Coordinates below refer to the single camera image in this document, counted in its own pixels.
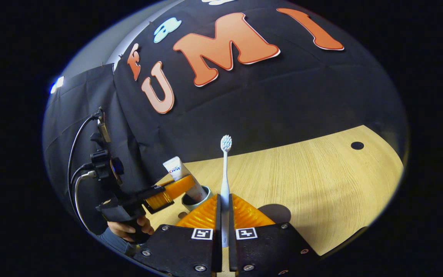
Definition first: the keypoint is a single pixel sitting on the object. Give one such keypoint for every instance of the white toothpaste tube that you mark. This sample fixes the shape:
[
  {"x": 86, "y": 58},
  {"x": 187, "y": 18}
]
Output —
[{"x": 175, "y": 167}]

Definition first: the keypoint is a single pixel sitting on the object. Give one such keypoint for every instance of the dark round coaster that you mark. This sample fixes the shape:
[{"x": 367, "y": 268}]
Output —
[{"x": 279, "y": 211}]

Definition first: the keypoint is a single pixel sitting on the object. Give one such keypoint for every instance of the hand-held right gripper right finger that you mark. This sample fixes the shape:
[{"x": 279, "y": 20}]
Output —
[{"x": 231, "y": 254}]

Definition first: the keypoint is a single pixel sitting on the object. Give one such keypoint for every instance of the white toothbrush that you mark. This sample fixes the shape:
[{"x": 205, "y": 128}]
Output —
[{"x": 225, "y": 173}]

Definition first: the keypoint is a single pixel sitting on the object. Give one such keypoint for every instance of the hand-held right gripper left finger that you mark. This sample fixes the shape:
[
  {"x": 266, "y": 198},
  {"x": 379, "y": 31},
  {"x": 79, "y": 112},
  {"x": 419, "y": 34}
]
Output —
[{"x": 218, "y": 215}]

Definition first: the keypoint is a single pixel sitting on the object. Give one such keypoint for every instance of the black backdrop cloth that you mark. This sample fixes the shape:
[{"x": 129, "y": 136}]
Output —
[{"x": 263, "y": 100}]

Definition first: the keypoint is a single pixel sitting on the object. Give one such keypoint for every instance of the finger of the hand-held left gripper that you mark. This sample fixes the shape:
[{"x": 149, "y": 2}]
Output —
[{"x": 167, "y": 194}]

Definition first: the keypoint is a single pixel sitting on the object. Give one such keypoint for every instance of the wooden desktop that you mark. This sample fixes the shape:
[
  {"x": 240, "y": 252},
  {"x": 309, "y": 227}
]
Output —
[{"x": 321, "y": 184}]

